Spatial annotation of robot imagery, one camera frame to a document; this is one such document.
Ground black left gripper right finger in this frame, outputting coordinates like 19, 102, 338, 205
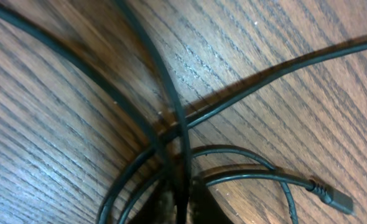
189, 179, 233, 224

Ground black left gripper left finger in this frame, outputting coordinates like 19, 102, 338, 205
133, 181, 175, 224

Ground black USB cable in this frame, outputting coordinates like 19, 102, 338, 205
0, 0, 367, 224
118, 144, 355, 224

